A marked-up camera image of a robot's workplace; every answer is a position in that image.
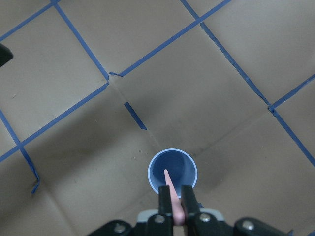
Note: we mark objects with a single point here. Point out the black wire cup rack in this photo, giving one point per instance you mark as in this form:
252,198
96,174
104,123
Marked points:
5,55

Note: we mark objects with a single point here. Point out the light blue plastic cup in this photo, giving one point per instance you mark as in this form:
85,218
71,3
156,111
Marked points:
180,166

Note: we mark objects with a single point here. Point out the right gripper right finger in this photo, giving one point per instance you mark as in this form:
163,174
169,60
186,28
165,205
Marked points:
189,201

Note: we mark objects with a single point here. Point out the pink chopstick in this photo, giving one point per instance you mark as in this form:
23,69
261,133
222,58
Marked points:
177,210

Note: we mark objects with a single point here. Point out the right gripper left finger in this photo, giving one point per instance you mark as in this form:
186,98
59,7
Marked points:
164,201

